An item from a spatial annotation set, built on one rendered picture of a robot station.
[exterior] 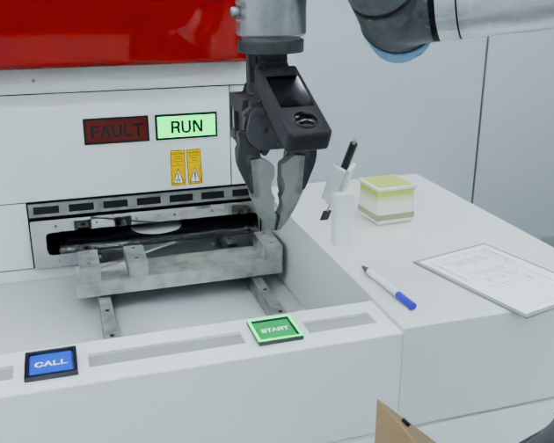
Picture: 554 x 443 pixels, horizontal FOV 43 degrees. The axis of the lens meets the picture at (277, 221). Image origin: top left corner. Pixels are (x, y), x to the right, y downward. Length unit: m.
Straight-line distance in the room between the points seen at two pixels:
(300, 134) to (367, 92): 2.44
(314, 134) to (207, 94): 0.68
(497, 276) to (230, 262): 0.48
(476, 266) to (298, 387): 0.35
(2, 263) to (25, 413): 0.63
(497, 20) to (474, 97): 2.59
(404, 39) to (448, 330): 0.36
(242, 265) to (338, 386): 0.45
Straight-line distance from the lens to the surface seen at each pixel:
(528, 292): 1.00
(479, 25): 0.79
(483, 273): 1.04
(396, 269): 1.04
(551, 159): 3.71
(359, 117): 3.11
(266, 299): 1.20
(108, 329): 1.13
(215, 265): 1.26
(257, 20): 0.74
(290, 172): 0.78
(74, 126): 1.33
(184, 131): 1.35
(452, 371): 0.94
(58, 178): 1.35
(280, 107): 0.70
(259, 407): 0.85
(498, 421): 1.03
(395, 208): 1.21
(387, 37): 0.80
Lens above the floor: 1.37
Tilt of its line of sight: 20 degrees down
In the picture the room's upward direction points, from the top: straight up
